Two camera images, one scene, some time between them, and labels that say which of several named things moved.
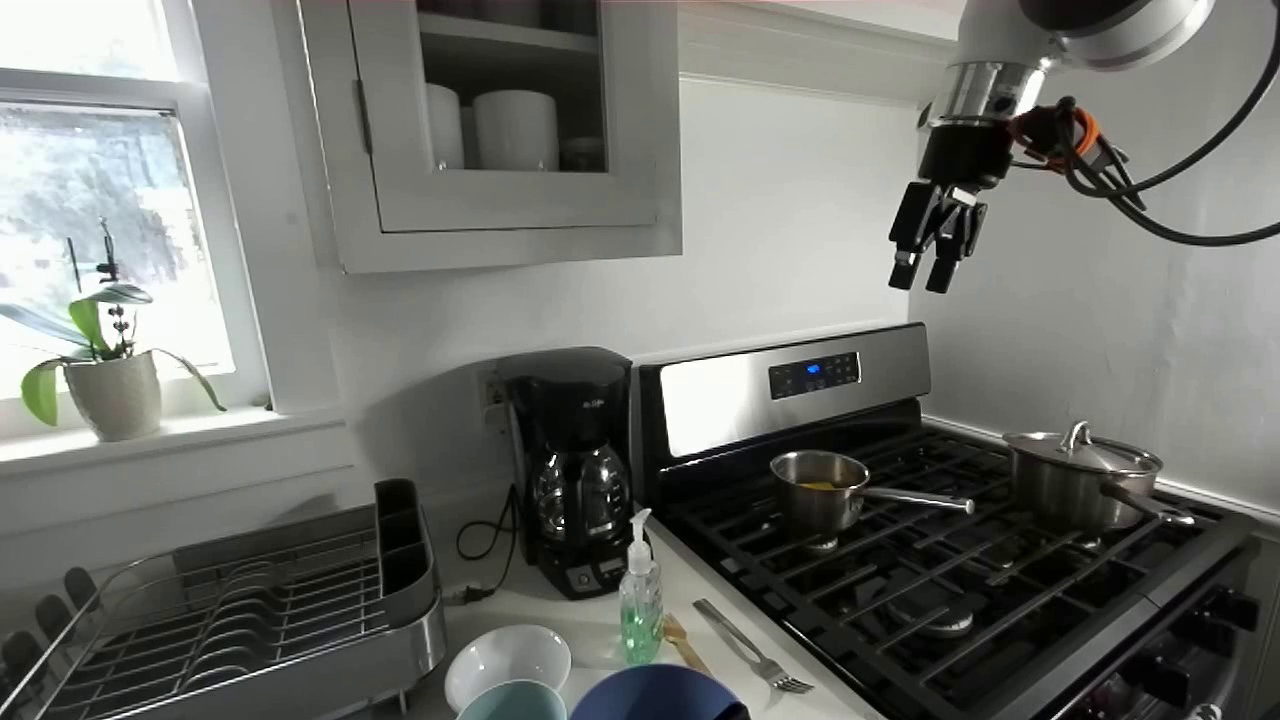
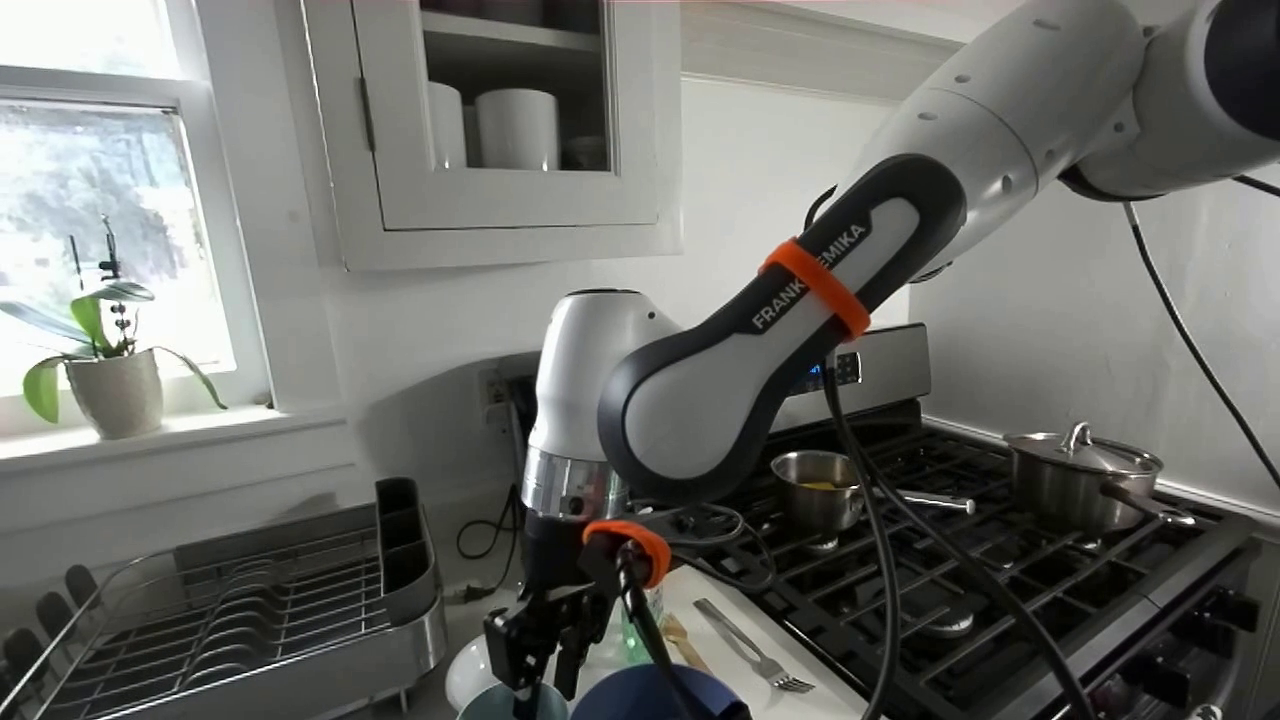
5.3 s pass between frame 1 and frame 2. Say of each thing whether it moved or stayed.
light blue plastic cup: stayed
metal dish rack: stayed
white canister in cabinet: stayed
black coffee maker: moved
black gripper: moved
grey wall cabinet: stayed
